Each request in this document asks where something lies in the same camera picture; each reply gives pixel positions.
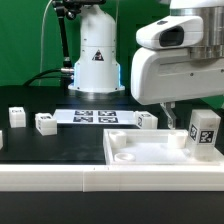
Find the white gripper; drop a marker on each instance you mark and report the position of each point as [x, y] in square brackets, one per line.
[167, 76]

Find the white square tabletop part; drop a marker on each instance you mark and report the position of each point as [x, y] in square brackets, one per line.
[151, 147]

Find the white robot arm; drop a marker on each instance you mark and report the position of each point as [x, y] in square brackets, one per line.
[97, 72]

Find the white sheet with tags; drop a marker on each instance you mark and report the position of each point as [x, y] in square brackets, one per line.
[97, 117]

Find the white fence obstacle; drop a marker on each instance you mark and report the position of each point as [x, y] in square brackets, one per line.
[92, 178]

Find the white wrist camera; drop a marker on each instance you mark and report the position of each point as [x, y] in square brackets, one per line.
[171, 32]

